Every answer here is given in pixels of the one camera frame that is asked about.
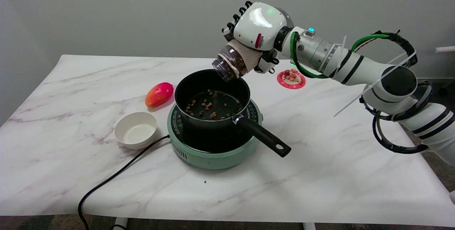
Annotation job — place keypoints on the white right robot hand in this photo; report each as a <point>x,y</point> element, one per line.
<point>261,20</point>

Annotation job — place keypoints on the clear jar with brown contents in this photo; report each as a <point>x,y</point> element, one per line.
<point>227,64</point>

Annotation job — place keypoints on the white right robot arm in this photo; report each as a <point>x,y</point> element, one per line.
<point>355,64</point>

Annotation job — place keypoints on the pink coaster with toy figures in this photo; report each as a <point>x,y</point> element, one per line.
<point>296,83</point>

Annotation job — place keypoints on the brown food pieces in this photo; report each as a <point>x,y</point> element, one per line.
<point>212,115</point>

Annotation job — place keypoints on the red orange mango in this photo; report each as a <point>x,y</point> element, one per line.
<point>159,94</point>

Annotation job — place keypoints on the green induction cooker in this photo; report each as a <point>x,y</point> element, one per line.
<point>213,159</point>

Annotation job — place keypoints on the white bowl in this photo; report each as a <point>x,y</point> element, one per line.
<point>135,132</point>

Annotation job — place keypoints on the white pipe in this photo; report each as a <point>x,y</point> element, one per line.
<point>446,49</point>

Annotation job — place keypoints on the white table leg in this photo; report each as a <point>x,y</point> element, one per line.
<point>121,223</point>
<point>309,226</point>

